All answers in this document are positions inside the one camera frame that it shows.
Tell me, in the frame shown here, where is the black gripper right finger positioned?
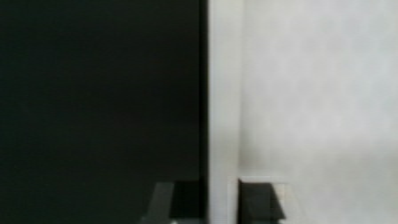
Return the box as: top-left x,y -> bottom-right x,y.
239,181 -> 287,224

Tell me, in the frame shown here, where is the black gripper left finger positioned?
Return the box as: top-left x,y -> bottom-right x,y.
141,181 -> 207,224

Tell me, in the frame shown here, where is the white desk top tray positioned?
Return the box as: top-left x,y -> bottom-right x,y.
208,0 -> 398,224

